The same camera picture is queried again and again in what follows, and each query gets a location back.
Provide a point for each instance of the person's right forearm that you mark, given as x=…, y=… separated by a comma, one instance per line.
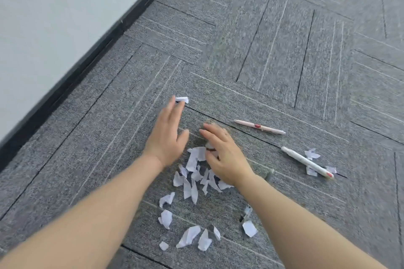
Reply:
x=299, y=231

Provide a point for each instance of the black skirting board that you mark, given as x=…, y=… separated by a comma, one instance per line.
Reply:
x=82, y=60

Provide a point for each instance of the pile of white paper scraps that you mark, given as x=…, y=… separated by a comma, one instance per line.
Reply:
x=192, y=180

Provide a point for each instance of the torn white paper scrap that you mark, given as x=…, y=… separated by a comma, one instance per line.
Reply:
x=182, y=99
x=311, y=154
x=331, y=169
x=311, y=171

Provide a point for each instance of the person's left thumb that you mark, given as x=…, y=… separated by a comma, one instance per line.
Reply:
x=183, y=138

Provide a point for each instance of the person's right hand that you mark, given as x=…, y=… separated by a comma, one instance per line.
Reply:
x=228, y=160

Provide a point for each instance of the person's left forearm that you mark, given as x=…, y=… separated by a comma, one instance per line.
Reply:
x=85, y=218

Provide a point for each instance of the person's right fingers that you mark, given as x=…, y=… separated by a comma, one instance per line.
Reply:
x=214, y=132

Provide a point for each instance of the white pen with red clip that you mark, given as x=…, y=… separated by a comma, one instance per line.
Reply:
x=307, y=162

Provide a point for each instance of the pink pen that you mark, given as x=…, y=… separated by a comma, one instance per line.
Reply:
x=259, y=127

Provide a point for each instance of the person's left hand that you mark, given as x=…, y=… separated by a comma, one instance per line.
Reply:
x=165, y=139

